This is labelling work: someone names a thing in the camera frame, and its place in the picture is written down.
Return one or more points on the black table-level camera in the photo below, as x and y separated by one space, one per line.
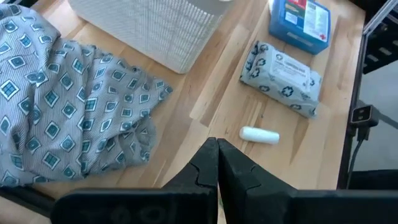
362 115

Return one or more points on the white perforated plastic basket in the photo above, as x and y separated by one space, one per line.
155 31

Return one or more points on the grey patterned wipes pack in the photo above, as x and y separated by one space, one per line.
280 81

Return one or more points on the grey patterned cloth gown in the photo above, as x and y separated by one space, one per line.
62 102

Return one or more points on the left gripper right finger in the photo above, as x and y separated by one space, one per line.
248 193

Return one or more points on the blue first aid kit box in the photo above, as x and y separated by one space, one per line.
298 28

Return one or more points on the small white tube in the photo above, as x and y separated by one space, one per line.
258 135

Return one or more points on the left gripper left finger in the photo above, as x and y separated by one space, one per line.
186 199

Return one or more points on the grey metal bracket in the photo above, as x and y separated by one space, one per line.
381 15

